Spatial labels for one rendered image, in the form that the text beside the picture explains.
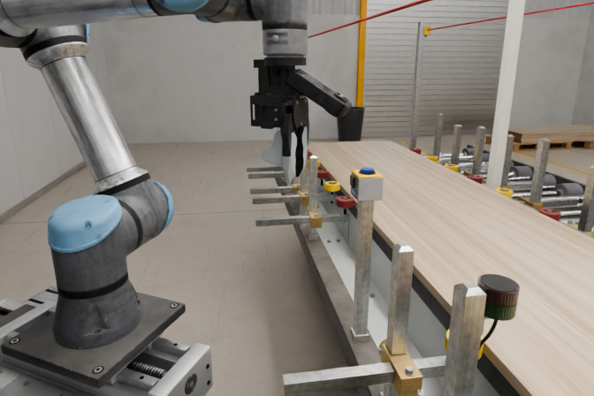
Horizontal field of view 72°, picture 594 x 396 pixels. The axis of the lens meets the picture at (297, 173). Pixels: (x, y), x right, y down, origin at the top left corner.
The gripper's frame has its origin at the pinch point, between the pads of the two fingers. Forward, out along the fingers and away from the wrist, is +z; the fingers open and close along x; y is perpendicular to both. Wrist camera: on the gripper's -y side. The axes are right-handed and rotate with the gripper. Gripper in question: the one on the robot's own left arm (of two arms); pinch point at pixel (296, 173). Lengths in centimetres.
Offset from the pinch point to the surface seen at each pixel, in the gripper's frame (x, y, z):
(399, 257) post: -16.2, -17.1, 21.1
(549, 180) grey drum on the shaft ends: -208, -81, 49
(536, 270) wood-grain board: -65, -52, 42
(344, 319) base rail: -48, 2, 62
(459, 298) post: 4.0, -28.8, 16.5
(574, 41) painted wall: -1003, -244, -62
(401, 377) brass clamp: -10, -20, 46
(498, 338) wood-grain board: -26, -39, 42
